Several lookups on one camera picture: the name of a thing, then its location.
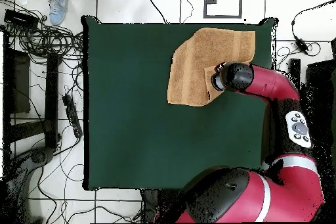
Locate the grey stand base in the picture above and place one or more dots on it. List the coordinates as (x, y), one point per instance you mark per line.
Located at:
(39, 155)

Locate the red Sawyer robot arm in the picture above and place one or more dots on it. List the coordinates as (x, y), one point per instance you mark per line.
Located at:
(275, 84)

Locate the tan terry towel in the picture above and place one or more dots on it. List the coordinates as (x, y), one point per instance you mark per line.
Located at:
(199, 66)

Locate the grey square floor frame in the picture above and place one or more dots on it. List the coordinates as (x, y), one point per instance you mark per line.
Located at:
(204, 6)

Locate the black power strip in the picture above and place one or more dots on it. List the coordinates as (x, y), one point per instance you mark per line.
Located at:
(72, 117)

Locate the black rectangular box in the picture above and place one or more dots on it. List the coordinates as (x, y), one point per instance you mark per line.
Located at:
(21, 19)

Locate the black power adapter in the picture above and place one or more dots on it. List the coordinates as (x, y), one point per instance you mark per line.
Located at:
(301, 45)

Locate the dark green table cloth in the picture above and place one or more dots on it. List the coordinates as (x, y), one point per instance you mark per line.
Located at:
(131, 142)

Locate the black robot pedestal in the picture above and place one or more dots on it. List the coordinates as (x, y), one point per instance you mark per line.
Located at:
(152, 205)

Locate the light blue shoe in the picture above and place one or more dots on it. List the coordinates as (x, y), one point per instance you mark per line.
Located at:
(58, 9)

